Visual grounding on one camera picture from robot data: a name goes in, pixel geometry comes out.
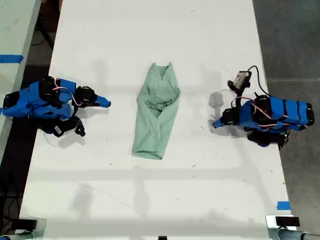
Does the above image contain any pale green T-shirt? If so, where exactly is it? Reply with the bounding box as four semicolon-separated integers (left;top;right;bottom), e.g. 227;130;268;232
131;62;181;161

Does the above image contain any long blue tape strip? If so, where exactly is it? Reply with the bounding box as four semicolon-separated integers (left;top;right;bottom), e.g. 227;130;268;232
0;54;24;64

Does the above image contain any short blue tape strip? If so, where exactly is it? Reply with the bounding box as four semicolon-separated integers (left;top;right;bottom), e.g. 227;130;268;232
276;200;291;211

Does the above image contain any white mounting plate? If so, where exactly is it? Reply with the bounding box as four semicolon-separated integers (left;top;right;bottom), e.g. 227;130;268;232
265;215;301;231

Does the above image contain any small black box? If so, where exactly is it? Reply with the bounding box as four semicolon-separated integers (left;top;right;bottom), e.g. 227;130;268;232
11;219;39;230
275;216;301;227

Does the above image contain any grey metal pipe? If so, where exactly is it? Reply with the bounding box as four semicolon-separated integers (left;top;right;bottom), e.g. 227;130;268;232
276;228;320;240

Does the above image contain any grey mounting plate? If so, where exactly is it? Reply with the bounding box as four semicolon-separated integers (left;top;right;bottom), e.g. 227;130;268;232
14;217;49;237

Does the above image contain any red and white wire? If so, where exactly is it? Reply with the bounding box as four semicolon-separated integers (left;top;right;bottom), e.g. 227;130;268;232
229;96;291;133
52;77;83;108

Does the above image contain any short black camera stalk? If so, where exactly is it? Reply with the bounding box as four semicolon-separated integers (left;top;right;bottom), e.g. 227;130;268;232
67;115;87;137
227;79;252;98

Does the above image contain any black camera box silver face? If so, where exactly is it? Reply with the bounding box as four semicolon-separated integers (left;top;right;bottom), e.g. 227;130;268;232
233;70;252;87

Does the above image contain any black camera box white label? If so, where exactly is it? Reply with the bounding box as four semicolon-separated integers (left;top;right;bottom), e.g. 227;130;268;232
48;121;73;139

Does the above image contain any black camera cable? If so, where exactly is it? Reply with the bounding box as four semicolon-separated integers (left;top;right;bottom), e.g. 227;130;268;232
245;65;270;97

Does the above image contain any thin white cable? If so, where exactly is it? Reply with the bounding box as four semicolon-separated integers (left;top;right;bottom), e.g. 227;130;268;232
43;133;61;146

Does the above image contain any black floor cable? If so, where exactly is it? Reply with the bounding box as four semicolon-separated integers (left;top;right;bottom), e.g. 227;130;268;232
30;23;55;48

